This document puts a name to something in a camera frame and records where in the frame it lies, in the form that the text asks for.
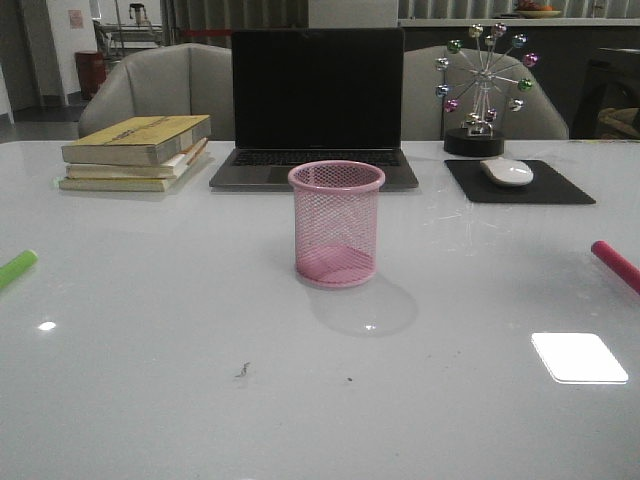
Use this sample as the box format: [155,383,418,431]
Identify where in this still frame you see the middle cream book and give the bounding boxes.
[66,138,208,179]

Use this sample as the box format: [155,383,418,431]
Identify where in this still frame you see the right grey armchair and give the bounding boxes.
[401,46,569,141]

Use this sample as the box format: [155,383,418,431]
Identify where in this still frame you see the red trash bin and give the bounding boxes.
[75,51,106,100]

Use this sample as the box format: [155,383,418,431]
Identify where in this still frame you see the green highlighter pen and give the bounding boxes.
[0,250,38,289]

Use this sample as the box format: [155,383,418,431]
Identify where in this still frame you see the black mouse pad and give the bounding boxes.
[444,159,596,205]

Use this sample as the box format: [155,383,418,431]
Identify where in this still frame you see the bottom cream book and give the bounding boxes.
[58,154,212,193]

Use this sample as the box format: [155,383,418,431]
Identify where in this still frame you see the grey armchair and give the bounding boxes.
[401,46,569,141]
[78,43,235,140]

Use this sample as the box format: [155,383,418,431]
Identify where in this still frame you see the dark grey open laptop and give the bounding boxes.
[209,27,418,190]

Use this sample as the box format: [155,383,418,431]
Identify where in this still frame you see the top yellow book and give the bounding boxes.
[62,115,211,166]

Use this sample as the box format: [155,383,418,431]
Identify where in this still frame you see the fruit bowl on counter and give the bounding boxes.
[514,0,561,19]

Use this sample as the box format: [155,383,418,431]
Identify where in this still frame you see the cream book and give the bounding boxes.
[58,154,212,193]
[66,138,208,179]

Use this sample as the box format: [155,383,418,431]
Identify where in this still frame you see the white computer mouse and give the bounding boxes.
[479,157,534,187]

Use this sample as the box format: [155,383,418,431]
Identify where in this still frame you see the left grey armchair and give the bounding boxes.
[78,43,235,140]

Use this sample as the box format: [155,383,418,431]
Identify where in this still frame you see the ferris wheel desk ornament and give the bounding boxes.
[435,21,534,157]

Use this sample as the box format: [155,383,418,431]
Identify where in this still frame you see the pink mesh pen holder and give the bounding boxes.
[288,160,385,288]

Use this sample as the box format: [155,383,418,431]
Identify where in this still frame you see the pink highlighter pen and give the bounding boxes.
[591,240,640,293]

